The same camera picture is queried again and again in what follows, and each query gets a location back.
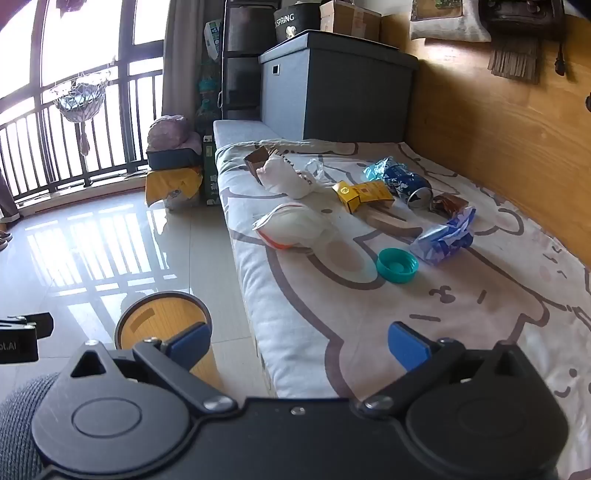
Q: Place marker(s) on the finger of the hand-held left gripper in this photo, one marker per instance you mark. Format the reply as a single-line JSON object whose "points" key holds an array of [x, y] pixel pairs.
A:
{"points": [[16, 346], [32, 323]]}

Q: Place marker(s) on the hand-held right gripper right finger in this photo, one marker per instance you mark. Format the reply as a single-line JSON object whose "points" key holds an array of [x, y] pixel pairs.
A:
{"points": [[408, 350]]}

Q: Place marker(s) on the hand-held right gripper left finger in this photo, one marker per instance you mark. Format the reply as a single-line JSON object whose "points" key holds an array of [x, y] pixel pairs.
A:
{"points": [[190, 345]]}

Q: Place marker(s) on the yellow bin with dark rim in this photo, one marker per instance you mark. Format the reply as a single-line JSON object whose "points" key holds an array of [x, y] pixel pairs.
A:
{"points": [[147, 318]]}

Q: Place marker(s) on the teal plastic cap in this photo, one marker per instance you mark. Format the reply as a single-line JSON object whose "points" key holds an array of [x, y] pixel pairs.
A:
{"points": [[397, 265]]}

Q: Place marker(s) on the brown gold foil wrapper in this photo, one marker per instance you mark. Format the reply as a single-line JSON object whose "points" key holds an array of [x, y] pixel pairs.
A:
{"points": [[450, 204]]}

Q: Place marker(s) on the white bag with orange print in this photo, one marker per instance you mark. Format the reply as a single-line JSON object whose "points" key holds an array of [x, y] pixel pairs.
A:
{"points": [[291, 226]]}

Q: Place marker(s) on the brown torn cardboard piece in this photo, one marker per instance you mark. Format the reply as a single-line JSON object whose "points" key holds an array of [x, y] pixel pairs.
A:
{"points": [[256, 161]]}

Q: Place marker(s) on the printed cartoon blanket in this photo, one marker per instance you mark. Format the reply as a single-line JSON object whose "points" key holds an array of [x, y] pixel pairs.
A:
{"points": [[461, 314]]}

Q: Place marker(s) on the grey fabric stool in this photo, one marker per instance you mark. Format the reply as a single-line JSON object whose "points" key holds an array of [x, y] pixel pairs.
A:
{"points": [[18, 415]]}

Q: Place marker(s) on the pair of slippers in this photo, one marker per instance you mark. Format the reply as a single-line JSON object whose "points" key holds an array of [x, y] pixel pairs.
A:
{"points": [[3, 240]]}

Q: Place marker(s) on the blue white crumpled wrapper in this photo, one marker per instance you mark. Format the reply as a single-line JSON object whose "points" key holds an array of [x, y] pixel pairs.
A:
{"points": [[443, 240]]}

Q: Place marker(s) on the dark brown curtain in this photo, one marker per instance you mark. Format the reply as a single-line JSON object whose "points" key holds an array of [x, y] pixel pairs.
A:
{"points": [[7, 198]]}

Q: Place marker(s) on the flat wooden stick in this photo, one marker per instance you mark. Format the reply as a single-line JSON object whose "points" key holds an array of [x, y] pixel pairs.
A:
{"points": [[388, 221]]}

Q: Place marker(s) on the yellow cardboard box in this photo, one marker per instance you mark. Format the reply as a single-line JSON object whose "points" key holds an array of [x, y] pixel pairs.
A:
{"points": [[364, 194]]}

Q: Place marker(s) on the blue drink can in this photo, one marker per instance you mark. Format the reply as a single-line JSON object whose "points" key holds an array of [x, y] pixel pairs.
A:
{"points": [[411, 187]]}

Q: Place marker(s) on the black balcony railing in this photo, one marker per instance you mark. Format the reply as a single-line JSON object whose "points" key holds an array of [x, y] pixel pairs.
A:
{"points": [[60, 152]]}

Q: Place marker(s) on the green carton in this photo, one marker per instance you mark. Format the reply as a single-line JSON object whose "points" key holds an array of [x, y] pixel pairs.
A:
{"points": [[210, 170]]}

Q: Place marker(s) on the teal snack wrapper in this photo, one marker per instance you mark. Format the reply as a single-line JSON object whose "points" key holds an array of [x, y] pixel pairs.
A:
{"points": [[381, 168]]}

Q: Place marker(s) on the dark flat case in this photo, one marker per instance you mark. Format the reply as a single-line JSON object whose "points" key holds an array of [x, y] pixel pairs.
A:
{"points": [[175, 157]]}

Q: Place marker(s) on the white knotted plastic bag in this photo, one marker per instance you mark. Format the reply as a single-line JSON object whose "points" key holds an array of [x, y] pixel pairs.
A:
{"points": [[284, 177]]}

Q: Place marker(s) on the clear plastic bag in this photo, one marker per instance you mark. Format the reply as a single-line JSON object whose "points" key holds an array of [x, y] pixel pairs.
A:
{"points": [[323, 173]]}

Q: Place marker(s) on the pink bundled bag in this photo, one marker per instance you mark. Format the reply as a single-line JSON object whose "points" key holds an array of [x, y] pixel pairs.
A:
{"points": [[171, 133]]}

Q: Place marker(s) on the hanging net basket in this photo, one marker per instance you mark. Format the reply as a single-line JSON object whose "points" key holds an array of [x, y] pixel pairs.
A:
{"points": [[81, 99]]}

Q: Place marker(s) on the black drawer cabinet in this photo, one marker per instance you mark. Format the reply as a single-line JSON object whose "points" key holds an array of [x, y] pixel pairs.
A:
{"points": [[240, 78]]}

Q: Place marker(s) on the grey storage box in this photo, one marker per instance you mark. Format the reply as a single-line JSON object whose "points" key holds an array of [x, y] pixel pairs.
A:
{"points": [[337, 87]]}

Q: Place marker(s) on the grey brown curtain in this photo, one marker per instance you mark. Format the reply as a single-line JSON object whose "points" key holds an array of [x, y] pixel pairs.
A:
{"points": [[184, 55]]}

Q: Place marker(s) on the white green package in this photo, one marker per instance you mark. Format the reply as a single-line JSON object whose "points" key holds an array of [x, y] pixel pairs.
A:
{"points": [[213, 39]]}

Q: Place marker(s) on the dark fringed cloth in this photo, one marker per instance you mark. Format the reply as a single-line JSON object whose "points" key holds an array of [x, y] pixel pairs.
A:
{"points": [[517, 50]]}

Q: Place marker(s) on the black power plug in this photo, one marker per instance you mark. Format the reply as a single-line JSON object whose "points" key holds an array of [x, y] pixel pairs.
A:
{"points": [[560, 60]]}

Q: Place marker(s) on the grey printed pillow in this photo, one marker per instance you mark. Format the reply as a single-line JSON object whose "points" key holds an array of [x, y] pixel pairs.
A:
{"points": [[448, 18]]}

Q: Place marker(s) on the brown cardboard box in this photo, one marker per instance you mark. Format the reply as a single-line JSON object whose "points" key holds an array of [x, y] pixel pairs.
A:
{"points": [[351, 18]]}

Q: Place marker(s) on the black round box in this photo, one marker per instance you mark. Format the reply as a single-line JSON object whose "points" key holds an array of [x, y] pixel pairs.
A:
{"points": [[298, 23]]}

